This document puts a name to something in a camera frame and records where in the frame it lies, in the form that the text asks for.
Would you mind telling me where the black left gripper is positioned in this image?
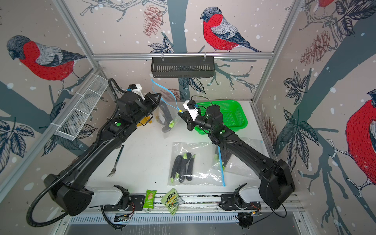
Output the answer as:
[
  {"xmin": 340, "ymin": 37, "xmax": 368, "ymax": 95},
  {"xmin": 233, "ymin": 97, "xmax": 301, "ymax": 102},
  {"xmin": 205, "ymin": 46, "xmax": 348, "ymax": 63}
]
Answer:
[{"xmin": 131, "ymin": 91, "xmax": 162, "ymax": 126}]

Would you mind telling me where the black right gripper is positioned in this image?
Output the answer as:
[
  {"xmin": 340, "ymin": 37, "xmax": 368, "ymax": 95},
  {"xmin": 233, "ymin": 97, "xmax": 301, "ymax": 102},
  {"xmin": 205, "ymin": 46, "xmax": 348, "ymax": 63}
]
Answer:
[{"xmin": 179, "ymin": 110, "xmax": 216, "ymax": 134}]

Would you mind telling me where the dark eggplant green stem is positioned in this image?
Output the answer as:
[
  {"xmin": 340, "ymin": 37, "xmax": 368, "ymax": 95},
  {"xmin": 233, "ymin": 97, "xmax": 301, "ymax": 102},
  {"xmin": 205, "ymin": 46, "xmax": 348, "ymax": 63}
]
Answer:
[{"xmin": 214, "ymin": 148, "xmax": 232, "ymax": 170}]

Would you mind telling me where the large clear zip-top bag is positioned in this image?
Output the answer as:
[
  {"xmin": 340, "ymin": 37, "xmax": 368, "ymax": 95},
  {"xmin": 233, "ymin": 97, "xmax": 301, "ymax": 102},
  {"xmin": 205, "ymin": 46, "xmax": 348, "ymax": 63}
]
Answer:
[{"xmin": 167, "ymin": 142, "xmax": 223, "ymax": 186}]

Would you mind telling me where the small clear zip-top bag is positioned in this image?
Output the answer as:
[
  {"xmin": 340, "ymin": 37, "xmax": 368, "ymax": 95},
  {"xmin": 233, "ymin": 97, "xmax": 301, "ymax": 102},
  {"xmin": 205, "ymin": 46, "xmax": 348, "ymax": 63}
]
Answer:
[{"xmin": 222, "ymin": 137, "xmax": 267, "ymax": 179}]

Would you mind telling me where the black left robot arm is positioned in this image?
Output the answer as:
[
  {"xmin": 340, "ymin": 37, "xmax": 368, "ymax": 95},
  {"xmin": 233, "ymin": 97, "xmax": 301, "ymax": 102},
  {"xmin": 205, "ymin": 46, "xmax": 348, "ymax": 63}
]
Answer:
[{"xmin": 26, "ymin": 78, "xmax": 162, "ymax": 228}]

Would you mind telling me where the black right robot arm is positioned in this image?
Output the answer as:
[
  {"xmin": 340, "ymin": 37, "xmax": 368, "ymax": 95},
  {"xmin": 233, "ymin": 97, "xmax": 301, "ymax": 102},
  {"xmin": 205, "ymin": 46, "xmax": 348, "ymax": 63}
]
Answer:
[{"xmin": 178, "ymin": 100, "xmax": 295, "ymax": 210}]

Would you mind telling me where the green printed snack bag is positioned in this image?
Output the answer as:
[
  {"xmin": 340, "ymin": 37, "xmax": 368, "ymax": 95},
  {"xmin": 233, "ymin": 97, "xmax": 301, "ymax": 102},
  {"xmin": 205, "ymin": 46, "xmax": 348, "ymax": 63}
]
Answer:
[{"xmin": 161, "ymin": 188, "xmax": 184, "ymax": 215}]

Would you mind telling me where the yellow pot with lid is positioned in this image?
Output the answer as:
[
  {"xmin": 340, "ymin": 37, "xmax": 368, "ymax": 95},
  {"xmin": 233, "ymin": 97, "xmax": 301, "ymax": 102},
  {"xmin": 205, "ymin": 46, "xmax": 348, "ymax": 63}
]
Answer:
[{"xmin": 137, "ymin": 114, "xmax": 153, "ymax": 127}]

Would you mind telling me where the green plastic basket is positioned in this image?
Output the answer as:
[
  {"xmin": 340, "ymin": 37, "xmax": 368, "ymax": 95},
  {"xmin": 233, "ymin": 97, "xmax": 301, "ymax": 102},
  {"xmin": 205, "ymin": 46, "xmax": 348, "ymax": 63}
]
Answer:
[{"xmin": 197, "ymin": 100, "xmax": 248, "ymax": 132}]

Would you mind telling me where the small green snack packet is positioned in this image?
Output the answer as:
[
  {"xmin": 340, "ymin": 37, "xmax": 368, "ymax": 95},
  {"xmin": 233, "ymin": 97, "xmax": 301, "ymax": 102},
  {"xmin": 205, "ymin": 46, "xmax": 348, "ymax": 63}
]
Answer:
[{"xmin": 143, "ymin": 190, "xmax": 157, "ymax": 209}]

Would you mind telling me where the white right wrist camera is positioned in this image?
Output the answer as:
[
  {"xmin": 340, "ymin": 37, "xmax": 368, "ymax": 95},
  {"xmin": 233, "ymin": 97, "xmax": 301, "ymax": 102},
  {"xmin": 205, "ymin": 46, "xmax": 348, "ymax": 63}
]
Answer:
[{"xmin": 183, "ymin": 99, "xmax": 199, "ymax": 121}]

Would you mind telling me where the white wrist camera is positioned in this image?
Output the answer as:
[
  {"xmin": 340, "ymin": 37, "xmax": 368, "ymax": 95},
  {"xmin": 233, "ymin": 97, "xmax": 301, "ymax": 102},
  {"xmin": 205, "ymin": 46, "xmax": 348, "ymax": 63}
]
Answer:
[
  {"xmin": 183, "ymin": 99, "xmax": 199, "ymax": 121},
  {"xmin": 127, "ymin": 84, "xmax": 145, "ymax": 100}
]

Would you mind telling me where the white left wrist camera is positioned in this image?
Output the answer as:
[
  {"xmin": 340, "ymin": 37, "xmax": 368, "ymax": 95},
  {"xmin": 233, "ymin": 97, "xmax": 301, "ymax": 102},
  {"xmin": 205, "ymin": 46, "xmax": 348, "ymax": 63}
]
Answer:
[{"xmin": 127, "ymin": 84, "xmax": 145, "ymax": 100}]

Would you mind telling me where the black hanging wire shelf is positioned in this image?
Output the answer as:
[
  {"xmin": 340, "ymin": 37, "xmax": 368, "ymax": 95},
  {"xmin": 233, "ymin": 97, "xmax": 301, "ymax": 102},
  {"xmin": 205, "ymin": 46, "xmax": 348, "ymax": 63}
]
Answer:
[{"xmin": 151, "ymin": 56, "xmax": 215, "ymax": 78}]

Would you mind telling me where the white wire mesh basket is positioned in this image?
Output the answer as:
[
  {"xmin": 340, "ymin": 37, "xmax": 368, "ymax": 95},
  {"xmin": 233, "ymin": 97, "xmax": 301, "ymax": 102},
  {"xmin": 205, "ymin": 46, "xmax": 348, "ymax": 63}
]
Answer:
[{"xmin": 55, "ymin": 75, "xmax": 108, "ymax": 141}]

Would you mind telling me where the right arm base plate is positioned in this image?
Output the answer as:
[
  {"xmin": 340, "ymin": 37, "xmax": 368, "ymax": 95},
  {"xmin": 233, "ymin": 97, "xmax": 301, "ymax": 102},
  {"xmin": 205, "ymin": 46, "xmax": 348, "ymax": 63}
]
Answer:
[{"xmin": 218, "ymin": 194, "xmax": 261, "ymax": 211}]

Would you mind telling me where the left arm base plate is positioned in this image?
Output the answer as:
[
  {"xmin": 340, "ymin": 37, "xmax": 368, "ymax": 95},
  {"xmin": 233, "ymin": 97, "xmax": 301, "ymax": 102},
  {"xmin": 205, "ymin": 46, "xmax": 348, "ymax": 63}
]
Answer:
[{"xmin": 104, "ymin": 194, "xmax": 146, "ymax": 212}]

